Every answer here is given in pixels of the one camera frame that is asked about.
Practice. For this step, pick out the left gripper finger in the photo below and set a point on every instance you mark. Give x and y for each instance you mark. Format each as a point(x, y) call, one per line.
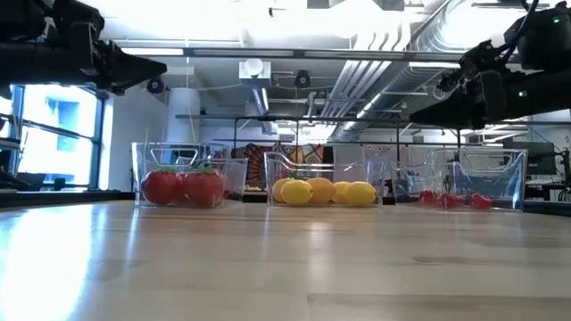
point(129, 60)
point(129, 79)

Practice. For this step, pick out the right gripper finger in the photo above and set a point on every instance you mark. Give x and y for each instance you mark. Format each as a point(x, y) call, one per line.
point(459, 100)
point(459, 118)

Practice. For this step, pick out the large red tomato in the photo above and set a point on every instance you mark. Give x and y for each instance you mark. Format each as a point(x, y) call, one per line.
point(161, 188)
point(204, 188)

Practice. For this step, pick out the yellow lemon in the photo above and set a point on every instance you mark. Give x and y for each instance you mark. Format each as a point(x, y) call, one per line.
point(341, 191)
point(360, 194)
point(296, 193)

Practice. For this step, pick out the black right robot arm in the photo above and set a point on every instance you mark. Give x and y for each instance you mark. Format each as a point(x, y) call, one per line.
point(544, 93)

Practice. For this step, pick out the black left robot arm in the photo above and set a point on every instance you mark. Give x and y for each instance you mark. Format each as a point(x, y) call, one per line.
point(27, 62)

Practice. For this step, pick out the long ceiling light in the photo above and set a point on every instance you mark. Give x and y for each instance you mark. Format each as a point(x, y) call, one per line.
point(151, 51)

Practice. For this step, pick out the black ceiling spotlight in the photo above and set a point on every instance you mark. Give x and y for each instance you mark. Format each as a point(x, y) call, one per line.
point(155, 85)
point(302, 79)

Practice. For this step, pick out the short ceiling light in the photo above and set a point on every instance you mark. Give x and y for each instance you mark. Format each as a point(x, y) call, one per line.
point(435, 65)

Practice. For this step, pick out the white round column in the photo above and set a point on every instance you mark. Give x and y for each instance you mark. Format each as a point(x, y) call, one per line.
point(183, 116)

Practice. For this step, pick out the dark background monitor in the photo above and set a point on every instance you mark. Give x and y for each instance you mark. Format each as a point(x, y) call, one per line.
point(540, 158)

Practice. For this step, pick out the clear plastic bin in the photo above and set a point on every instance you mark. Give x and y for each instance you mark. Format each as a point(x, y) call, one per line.
point(504, 183)
point(321, 165)
point(147, 156)

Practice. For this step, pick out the white ceiling box unit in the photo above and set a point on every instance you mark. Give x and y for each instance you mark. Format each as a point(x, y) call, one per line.
point(254, 73)

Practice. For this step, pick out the clear plastic tray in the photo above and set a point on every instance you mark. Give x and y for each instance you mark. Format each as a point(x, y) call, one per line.
point(53, 198)

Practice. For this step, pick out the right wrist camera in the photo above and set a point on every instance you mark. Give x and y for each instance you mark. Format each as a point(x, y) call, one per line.
point(484, 58)

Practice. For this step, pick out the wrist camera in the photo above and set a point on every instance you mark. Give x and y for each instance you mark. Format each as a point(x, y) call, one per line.
point(80, 20)
point(484, 58)

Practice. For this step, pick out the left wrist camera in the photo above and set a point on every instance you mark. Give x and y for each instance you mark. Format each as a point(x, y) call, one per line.
point(80, 20)

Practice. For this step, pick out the silver ventilation duct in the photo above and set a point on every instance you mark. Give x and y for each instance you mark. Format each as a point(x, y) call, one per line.
point(392, 89)

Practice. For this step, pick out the black overhead rack rail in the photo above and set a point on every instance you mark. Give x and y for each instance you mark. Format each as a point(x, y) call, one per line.
point(312, 118)

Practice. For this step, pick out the colourful wall tapestry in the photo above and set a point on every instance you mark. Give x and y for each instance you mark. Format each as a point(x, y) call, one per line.
point(256, 162)

